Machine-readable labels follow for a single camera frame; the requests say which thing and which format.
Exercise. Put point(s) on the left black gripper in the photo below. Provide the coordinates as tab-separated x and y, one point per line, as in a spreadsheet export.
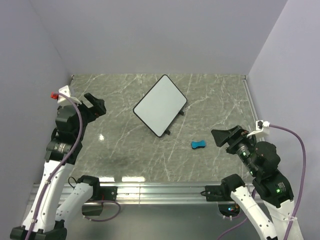
98	109

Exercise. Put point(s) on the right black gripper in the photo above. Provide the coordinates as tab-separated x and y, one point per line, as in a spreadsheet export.
234	135

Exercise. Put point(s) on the blue whiteboard eraser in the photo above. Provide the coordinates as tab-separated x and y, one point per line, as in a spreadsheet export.
198	144

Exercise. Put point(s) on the small black-framed whiteboard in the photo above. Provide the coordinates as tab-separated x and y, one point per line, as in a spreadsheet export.
160	105

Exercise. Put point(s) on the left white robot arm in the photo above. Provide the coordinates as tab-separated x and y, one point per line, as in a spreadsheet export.
48	218

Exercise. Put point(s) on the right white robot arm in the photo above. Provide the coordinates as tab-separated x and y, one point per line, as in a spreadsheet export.
270	207

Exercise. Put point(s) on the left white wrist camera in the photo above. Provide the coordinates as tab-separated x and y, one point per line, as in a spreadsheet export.
65	96

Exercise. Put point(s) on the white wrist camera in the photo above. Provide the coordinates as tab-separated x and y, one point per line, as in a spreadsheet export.
262	129
65	96

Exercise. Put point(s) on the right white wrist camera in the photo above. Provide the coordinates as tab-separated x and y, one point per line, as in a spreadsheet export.
262	129

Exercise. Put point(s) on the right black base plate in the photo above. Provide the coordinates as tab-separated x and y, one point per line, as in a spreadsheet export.
216	193

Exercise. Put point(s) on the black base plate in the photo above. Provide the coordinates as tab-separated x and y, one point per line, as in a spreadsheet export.
216	193
108	193

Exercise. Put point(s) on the aluminium right side rail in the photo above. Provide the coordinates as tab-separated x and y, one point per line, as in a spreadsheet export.
251	103

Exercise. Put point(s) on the aluminium rail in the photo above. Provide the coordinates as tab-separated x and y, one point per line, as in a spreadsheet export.
168	193
251	103

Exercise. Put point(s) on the aluminium front rail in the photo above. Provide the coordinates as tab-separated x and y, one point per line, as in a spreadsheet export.
168	193

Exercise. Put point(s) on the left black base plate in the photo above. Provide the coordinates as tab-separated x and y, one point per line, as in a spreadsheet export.
108	193

